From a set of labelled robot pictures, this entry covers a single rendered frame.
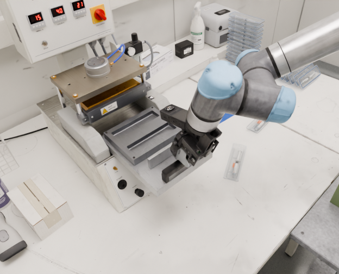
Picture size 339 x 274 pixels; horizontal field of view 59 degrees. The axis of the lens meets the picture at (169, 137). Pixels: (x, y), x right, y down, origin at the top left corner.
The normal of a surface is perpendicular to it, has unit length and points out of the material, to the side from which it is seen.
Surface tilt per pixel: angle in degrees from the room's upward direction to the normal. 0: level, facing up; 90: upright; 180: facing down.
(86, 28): 90
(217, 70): 20
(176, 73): 0
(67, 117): 0
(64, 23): 90
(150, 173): 0
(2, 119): 90
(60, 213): 89
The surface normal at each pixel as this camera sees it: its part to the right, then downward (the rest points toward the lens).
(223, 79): 0.18, -0.53
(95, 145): 0.39, -0.24
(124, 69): -0.05, -0.73
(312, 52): -0.09, 0.58
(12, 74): 0.68, 0.47
